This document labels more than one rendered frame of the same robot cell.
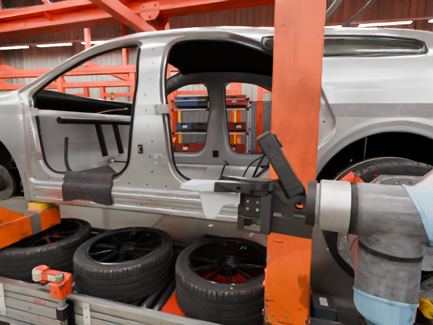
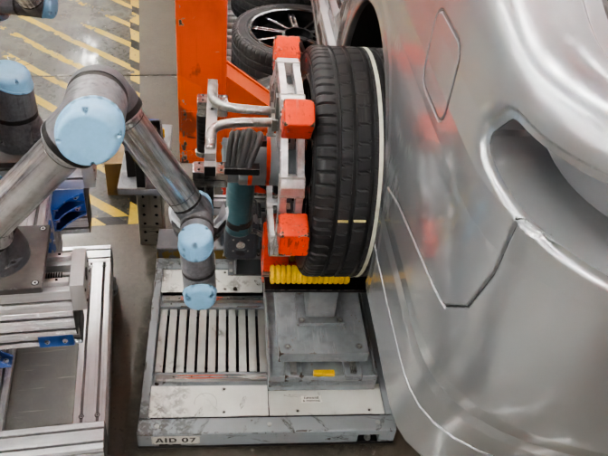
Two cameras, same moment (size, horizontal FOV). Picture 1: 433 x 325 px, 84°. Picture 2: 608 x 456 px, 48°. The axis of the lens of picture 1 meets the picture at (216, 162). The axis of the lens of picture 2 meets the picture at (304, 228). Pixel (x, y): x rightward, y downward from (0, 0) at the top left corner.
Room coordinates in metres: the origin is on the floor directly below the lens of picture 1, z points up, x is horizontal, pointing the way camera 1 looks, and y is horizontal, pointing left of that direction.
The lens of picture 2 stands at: (0.43, -2.37, 2.01)
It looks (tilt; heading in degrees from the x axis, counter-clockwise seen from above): 41 degrees down; 66
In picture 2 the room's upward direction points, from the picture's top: 7 degrees clockwise
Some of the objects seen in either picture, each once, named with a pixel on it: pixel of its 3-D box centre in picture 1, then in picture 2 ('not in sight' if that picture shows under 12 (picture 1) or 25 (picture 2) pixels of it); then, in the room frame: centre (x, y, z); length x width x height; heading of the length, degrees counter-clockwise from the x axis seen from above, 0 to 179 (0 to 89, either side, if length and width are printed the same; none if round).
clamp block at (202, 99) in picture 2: not in sight; (213, 105); (0.88, -0.63, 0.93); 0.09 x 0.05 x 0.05; 165
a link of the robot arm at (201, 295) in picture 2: not in sight; (199, 283); (0.69, -1.27, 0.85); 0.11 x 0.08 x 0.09; 77
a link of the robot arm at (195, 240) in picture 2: not in sight; (196, 246); (0.69, -1.25, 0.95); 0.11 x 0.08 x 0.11; 77
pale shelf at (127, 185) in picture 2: not in sight; (147, 157); (0.74, -0.17, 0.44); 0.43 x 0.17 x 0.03; 75
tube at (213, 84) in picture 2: not in sight; (242, 87); (0.94, -0.72, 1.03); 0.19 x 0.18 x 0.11; 165
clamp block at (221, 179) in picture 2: not in sight; (210, 174); (0.79, -0.96, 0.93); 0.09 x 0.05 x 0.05; 165
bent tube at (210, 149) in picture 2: not in sight; (242, 126); (0.89, -0.91, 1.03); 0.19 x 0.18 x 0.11; 165
